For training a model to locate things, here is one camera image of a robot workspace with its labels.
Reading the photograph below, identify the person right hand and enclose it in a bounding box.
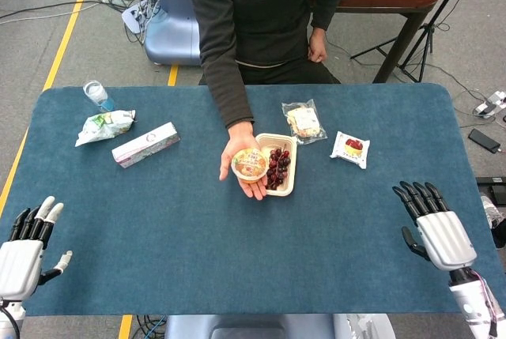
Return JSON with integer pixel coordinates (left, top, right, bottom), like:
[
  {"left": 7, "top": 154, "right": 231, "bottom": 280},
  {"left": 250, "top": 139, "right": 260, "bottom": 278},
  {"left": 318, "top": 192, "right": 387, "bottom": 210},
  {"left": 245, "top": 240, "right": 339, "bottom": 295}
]
[{"left": 219, "top": 120, "right": 269, "bottom": 201}]

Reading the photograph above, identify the person left hand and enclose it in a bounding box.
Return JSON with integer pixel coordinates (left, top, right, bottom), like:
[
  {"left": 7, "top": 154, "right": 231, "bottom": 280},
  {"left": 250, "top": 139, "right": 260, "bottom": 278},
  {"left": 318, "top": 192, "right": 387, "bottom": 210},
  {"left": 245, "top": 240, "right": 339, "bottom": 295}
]
[{"left": 308, "top": 26, "right": 329, "bottom": 64}]

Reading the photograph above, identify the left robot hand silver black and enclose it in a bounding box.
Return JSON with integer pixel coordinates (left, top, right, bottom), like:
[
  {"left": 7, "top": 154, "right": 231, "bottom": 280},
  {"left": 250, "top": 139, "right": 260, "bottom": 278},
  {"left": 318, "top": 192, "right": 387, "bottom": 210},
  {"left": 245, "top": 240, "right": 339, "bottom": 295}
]
[{"left": 0, "top": 195, "right": 74, "bottom": 303}]

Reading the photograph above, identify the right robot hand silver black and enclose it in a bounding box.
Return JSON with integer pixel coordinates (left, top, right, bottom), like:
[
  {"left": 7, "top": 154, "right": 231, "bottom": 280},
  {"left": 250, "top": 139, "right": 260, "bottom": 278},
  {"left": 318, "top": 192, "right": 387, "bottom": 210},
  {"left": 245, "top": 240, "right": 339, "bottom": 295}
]
[{"left": 391, "top": 181, "right": 478, "bottom": 273}]

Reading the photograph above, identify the round snack cup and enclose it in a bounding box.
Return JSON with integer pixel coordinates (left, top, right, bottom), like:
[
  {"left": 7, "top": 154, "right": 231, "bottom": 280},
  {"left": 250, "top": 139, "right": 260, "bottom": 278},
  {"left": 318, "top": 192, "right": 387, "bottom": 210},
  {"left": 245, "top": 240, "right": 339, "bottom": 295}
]
[{"left": 231, "top": 148, "right": 268, "bottom": 185}]

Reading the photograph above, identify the person right forearm dark sleeve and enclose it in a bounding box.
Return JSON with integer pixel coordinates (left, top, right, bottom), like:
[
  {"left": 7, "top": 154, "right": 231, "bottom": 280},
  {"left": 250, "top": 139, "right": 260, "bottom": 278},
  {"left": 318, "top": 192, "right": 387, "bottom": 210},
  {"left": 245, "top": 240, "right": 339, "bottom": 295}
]
[{"left": 198, "top": 6, "right": 255, "bottom": 131}]

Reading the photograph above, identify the red grape bunch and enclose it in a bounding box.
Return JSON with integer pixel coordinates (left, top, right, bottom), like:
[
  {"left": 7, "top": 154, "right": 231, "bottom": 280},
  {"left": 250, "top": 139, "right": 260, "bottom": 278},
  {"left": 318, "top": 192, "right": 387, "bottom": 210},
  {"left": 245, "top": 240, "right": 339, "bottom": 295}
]
[{"left": 265, "top": 143, "right": 293, "bottom": 191}]

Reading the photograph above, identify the beige paper food tray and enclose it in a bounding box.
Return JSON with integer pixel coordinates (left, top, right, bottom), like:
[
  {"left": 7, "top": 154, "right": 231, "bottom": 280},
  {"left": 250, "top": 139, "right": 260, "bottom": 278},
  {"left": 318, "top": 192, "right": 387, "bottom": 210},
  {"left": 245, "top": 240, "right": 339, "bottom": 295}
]
[{"left": 255, "top": 133, "right": 298, "bottom": 197}]

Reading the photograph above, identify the grey white striped object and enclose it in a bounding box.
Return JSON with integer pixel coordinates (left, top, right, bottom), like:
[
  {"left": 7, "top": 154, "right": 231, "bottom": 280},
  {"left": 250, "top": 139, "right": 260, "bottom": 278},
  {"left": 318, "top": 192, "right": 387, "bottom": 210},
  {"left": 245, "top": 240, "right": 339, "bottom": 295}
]
[{"left": 479, "top": 192, "right": 506, "bottom": 230}]

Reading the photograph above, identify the person torso dark sweater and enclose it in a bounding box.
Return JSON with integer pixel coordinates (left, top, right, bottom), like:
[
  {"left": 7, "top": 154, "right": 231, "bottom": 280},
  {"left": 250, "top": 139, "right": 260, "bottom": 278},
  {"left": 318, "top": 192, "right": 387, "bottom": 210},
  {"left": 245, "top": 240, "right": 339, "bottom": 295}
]
[{"left": 186, "top": 0, "right": 353, "bottom": 85}]

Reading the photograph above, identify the black foot pedal box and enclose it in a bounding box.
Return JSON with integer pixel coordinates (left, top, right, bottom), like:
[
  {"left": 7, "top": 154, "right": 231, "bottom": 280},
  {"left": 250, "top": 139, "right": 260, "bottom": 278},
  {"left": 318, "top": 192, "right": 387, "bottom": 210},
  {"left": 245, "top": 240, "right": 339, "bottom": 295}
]
[{"left": 475, "top": 175, "right": 506, "bottom": 198}]

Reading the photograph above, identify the clear snack packet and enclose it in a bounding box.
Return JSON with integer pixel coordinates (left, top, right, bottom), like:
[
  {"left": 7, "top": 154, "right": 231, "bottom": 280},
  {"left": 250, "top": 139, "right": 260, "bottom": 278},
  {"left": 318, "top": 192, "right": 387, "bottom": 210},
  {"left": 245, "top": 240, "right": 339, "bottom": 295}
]
[{"left": 281, "top": 98, "right": 328, "bottom": 145}]

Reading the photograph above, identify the pink white long carton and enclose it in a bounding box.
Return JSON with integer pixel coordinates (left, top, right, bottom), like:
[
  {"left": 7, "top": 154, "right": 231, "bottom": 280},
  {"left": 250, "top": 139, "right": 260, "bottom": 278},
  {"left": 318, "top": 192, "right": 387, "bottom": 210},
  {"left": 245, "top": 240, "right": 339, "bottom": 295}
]
[{"left": 111, "top": 121, "right": 181, "bottom": 169}]

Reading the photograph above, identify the black smartphone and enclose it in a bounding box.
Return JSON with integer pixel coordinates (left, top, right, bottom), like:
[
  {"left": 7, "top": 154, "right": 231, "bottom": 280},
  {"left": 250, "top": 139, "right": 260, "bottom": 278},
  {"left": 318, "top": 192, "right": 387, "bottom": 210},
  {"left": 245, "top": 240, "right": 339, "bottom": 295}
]
[{"left": 468, "top": 128, "right": 502, "bottom": 154}]

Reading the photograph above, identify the white cake packet red print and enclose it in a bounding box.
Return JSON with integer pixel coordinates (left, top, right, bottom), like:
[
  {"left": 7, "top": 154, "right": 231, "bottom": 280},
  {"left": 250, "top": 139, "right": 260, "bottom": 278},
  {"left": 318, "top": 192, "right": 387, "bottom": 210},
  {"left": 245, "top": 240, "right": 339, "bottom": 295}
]
[{"left": 329, "top": 130, "right": 371, "bottom": 170}]

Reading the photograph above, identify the black tripod stand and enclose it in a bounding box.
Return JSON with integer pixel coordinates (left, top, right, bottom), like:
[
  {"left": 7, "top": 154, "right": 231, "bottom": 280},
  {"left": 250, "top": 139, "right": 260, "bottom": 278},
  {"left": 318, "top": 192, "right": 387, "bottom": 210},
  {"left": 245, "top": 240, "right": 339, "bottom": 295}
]
[{"left": 349, "top": 0, "right": 478, "bottom": 84}]

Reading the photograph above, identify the blue felt table cloth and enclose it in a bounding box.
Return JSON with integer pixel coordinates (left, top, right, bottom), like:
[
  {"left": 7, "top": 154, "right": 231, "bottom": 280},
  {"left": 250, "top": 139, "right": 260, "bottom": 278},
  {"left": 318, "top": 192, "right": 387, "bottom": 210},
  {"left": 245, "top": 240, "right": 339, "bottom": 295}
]
[{"left": 0, "top": 82, "right": 505, "bottom": 317}]

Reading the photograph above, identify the blue grey machine base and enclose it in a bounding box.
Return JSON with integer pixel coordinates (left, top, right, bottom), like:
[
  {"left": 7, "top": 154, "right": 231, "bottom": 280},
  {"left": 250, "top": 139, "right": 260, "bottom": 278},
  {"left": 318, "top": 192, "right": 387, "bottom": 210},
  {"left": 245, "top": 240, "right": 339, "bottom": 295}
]
[{"left": 143, "top": 0, "right": 202, "bottom": 66}]

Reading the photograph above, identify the green white crumpled snack bag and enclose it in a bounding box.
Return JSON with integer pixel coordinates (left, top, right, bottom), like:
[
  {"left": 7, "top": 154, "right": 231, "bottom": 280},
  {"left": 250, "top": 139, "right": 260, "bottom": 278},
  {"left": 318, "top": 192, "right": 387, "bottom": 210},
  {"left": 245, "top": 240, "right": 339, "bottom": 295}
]
[{"left": 74, "top": 109, "right": 137, "bottom": 148}]

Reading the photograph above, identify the white power strip with plugs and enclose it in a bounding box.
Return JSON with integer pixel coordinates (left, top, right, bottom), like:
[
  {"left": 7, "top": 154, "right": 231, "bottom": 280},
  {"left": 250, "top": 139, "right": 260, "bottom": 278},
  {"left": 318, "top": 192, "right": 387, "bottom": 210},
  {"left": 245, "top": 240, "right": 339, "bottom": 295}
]
[{"left": 473, "top": 90, "right": 506, "bottom": 118}]

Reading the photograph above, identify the clear plastic cup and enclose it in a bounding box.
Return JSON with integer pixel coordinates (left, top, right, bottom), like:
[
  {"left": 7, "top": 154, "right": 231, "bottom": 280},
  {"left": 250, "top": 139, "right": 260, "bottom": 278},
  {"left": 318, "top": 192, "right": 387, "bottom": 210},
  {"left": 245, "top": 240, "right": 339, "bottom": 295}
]
[{"left": 82, "top": 80, "right": 116, "bottom": 113}]

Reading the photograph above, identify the grey robot torso base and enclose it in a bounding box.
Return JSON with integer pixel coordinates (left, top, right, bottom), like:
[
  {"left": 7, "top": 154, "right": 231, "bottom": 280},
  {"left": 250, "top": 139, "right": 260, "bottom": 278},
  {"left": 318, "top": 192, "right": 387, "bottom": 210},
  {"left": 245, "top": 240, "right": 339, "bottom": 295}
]
[{"left": 163, "top": 313, "right": 396, "bottom": 339}]

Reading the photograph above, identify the white power strip with cables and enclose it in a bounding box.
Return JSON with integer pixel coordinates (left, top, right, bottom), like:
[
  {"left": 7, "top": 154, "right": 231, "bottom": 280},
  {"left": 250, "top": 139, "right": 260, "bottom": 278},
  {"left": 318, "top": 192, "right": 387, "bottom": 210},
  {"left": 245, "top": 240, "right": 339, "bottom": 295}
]
[{"left": 120, "top": 0, "right": 159, "bottom": 35}]

